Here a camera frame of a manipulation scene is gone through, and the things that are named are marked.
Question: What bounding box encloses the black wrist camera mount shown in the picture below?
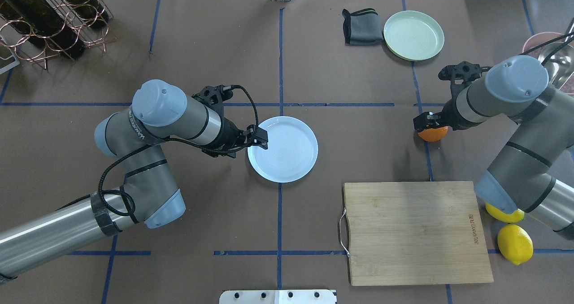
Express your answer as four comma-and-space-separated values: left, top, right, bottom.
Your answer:
192, 85, 233, 116

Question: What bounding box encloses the lower yellow lemon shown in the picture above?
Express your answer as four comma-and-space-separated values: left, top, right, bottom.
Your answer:
496, 224, 534, 265

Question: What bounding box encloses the light green plate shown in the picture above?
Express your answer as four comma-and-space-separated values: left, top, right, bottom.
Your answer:
383, 10, 445, 61

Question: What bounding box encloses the copper wire bottle rack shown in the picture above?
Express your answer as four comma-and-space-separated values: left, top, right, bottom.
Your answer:
1, 0, 117, 69

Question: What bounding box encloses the orange fruit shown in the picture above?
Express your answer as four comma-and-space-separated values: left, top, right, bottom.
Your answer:
417, 126, 448, 143

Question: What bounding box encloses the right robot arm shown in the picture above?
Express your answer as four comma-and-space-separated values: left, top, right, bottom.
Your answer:
413, 55, 574, 240

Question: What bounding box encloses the white wire cup rack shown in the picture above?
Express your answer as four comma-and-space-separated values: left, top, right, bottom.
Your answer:
0, 35, 20, 74

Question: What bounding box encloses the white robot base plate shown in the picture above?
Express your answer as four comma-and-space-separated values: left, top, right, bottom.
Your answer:
219, 289, 338, 304

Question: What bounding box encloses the pink bowl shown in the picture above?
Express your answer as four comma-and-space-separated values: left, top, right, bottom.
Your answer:
522, 32, 574, 97

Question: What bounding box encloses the bamboo cutting board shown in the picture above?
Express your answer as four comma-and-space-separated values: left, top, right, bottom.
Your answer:
343, 181, 494, 287

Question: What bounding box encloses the yellow lemon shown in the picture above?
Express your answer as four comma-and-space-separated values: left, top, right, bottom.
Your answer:
485, 203, 526, 224
496, 224, 534, 265

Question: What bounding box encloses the grey folded cloth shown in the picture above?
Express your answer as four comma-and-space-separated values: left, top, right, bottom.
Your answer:
342, 8, 383, 46

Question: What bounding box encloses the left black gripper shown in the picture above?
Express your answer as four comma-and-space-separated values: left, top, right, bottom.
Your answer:
207, 118, 268, 158

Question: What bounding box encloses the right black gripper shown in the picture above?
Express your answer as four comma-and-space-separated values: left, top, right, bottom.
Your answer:
413, 101, 467, 132

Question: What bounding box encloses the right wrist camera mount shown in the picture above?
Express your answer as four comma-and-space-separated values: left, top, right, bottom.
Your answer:
437, 61, 492, 90

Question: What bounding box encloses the upper yellow lemon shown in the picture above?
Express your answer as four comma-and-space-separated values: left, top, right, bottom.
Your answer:
485, 203, 526, 224

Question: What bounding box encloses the dark green wine bottle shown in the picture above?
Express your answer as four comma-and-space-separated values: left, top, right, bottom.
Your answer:
7, 0, 85, 60

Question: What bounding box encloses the light blue plate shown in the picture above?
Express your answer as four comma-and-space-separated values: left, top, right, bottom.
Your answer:
248, 116, 318, 183

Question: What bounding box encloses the metal ice scoop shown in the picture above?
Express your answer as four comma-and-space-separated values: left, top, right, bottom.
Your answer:
538, 20, 574, 89

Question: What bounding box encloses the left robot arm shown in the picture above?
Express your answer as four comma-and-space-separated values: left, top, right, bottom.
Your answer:
0, 79, 268, 284

